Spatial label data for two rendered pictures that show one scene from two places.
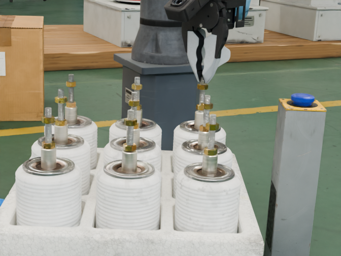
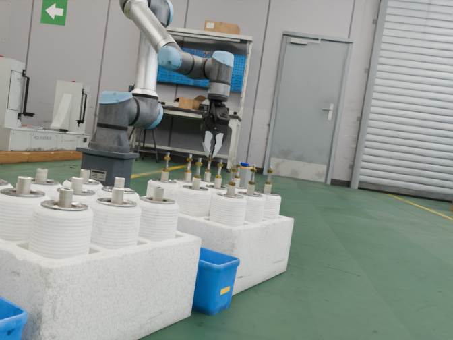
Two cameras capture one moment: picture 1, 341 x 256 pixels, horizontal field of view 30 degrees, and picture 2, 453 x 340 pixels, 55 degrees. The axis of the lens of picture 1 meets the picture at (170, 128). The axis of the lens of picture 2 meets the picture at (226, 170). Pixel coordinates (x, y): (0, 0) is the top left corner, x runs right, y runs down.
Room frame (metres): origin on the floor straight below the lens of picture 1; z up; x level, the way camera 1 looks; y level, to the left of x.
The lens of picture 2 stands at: (0.26, 1.20, 0.40)
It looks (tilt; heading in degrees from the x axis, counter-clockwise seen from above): 4 degrees down; 302
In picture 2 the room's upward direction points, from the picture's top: 8 degrees clockwise
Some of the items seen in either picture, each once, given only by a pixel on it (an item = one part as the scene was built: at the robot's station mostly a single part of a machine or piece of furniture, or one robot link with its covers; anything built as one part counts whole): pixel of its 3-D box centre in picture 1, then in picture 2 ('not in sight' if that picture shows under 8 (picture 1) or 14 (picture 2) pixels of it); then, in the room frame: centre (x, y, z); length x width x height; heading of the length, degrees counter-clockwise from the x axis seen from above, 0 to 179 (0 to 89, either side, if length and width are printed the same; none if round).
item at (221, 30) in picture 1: (214, 32); (220, 131); (1.10, -0.07, 0.43); 0.05 x 0.02 x 0.09; 49
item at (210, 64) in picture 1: (218, 57); (216, 144); (1.12, -0.08, 0.38); 0.06 x 0.03 x 0.09; 139
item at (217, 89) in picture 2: not in sight; (218, 90); (1.13, -0.06, 0.57); 0.08 x 0.08 x 0.05
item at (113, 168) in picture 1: (129, 169); (249, 194); (0.88, 0.06, 0.25); 0.08 x 0.08 x 0.01
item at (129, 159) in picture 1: (129, 161); (250, 190); (0.88, 0.06, 0.26); 0.02 x 0.02 x 0.03
